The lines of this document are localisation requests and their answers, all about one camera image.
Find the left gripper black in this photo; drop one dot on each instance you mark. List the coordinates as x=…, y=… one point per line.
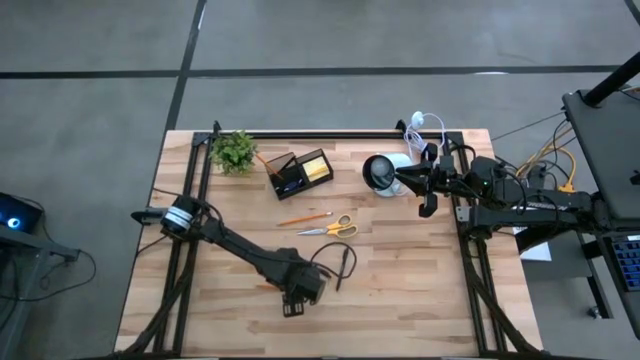
x=305, y=285

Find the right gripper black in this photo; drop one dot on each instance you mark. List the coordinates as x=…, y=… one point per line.
x=457, y=177

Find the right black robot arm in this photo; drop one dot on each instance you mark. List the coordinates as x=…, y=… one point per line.
x=540, y=207

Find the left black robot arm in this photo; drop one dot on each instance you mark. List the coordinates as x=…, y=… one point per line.
x=240, y=245

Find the black mesh desk organizer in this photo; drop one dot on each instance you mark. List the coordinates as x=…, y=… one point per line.
x=287, y=192

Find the white spot lamp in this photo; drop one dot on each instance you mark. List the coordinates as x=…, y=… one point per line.
x=382, y=172

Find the black power strip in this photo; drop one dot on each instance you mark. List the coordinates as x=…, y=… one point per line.
x=537, y=175

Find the white paper sheet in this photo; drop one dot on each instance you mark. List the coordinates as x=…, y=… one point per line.
x=540, y=252

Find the green plant in white pot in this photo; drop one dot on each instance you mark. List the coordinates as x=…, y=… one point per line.
x=234, y=152

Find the dark grey desk top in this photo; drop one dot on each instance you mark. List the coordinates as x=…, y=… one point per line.
x=610, y=150

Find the black pole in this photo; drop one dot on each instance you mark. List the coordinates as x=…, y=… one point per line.
x=610, y=82

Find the black keyboard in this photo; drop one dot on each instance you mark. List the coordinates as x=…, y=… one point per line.
x=627, y=260

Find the grey metal stand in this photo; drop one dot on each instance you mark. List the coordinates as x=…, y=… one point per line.
x=30, y=245

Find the black computer with blue light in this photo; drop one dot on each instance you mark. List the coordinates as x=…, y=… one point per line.
x=25, y=210

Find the black metal table frame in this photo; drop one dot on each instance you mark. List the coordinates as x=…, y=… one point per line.
x=350, y=135

